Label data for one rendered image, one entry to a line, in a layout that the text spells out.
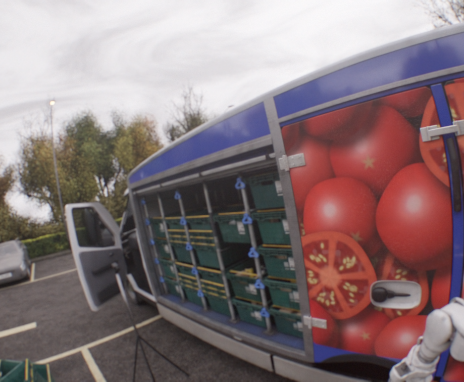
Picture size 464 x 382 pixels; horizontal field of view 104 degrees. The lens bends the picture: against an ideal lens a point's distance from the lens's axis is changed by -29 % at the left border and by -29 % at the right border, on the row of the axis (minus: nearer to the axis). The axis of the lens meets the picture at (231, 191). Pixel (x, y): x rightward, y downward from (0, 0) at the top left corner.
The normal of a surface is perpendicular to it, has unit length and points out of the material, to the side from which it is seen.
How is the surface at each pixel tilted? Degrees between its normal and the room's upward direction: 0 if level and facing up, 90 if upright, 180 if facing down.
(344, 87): 90
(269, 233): 98
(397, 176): 90
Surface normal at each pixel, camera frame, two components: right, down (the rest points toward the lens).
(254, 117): -0.71, 0.16
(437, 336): -0.93, 0.34
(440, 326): -0.99, 0.08
